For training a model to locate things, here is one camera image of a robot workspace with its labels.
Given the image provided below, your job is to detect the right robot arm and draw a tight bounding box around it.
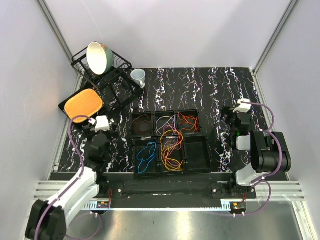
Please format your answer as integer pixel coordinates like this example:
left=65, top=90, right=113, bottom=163
left=220, top=100, right=292, bottom=199

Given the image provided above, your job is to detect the green and white bowl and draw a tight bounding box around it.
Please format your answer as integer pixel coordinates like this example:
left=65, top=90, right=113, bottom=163
left=86, top=42, right=114, bottom=75

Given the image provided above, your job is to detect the black bin back left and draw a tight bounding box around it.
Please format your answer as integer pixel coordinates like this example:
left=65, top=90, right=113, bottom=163
left=131, top=112, right=153, bottom=137

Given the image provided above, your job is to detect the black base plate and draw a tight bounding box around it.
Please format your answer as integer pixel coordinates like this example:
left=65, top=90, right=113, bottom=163
left=101, top=173, right=257, bottom=200

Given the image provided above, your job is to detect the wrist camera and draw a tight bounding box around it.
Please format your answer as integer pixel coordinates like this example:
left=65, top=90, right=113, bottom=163
left=88, top=115, right=110, bottom=133
left=232, top=98, right=251, bottom=113

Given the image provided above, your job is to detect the black bin front left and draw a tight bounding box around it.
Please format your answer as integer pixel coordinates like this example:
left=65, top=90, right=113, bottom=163
left=133, top=137, right=159, bottom=178

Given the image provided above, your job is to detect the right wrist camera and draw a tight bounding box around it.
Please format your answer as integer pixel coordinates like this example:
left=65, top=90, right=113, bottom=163
left=232, top=98, right=251, bottom=113

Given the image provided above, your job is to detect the yellow cable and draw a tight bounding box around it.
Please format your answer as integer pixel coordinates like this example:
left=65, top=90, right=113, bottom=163
left=159, top=129, right=185, bottom=172

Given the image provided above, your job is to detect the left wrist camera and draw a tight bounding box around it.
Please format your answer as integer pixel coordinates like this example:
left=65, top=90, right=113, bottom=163
left=88, top=115, right=110, bottom=133

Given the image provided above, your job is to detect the white mug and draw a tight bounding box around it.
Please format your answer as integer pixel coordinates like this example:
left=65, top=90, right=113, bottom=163
left=130, top=68, right=146, bottom=89

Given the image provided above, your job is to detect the red cable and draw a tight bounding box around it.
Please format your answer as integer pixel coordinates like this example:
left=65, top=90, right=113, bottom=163
left=162, top=129, right=185, bottom=151

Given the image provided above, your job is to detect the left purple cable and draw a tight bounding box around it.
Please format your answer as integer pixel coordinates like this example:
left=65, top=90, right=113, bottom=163
left=33, top=114, right=104, bottom=240

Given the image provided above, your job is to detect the black bin back middle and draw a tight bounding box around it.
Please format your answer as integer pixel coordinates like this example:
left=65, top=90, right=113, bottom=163
left=154, top=110, right=177, bottom=137

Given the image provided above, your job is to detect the brown cable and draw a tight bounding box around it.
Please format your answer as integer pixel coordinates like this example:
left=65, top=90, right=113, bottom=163
left=132, top=114, right=152, bottom=135

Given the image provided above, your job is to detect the black dish rack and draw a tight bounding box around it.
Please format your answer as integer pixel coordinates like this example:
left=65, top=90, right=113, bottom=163
left=71, top=48, right=143, bottom=112

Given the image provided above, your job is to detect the orange cable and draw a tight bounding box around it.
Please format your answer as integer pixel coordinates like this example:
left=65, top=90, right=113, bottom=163
left=176, top=111, right=201, bottom=133

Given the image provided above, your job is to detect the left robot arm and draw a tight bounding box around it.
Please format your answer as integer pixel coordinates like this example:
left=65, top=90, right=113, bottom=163
left=25, top=116, right=118, bottom=240

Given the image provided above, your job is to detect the blue cable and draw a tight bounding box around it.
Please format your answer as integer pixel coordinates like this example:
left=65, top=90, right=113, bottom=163
left=136, top=141, right=157, bottom=174

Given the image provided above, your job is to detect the white cable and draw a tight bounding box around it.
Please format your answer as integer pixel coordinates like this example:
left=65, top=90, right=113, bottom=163
left=155, top=114, right=176, bottom=135

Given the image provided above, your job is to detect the black bin back right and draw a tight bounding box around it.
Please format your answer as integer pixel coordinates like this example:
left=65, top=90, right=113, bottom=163
left=177, top=109, right=201, bottom=135

